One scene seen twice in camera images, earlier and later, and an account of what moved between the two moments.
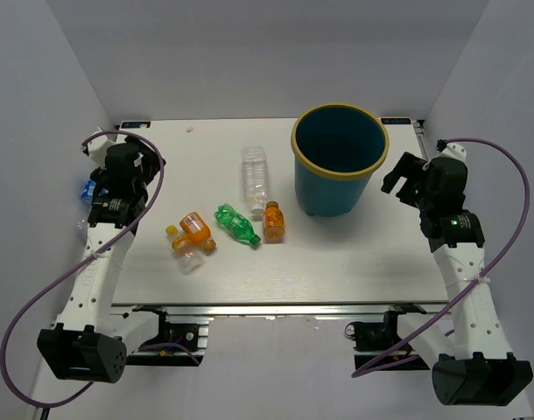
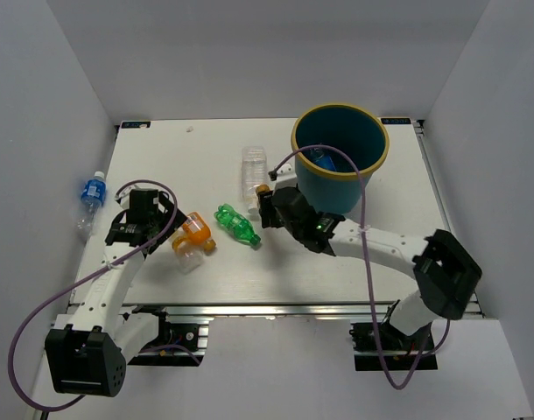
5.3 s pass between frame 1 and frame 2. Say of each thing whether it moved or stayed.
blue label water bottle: stayed
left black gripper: moved
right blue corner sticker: stayed
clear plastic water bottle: stayed
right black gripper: moved
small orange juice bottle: moved
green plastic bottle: stayed
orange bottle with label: stayed
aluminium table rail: stayed
